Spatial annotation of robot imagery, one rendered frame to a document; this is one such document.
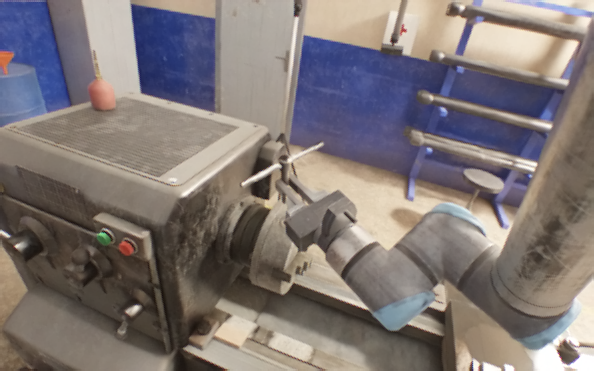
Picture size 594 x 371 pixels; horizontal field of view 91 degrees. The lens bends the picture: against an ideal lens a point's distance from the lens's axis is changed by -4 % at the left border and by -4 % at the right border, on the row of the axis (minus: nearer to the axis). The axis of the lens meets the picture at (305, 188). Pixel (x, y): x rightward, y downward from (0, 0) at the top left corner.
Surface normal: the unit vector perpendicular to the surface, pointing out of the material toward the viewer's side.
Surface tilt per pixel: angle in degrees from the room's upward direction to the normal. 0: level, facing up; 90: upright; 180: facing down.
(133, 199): 45
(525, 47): 90
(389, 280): 37
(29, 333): 32
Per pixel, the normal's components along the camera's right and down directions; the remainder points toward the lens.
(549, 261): -0.66, 0.66
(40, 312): -0.04, -0.46
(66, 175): -0.11, -0.26
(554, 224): -0.83, 0.52
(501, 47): -0.31, 0.47
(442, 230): -0.37, -0.55
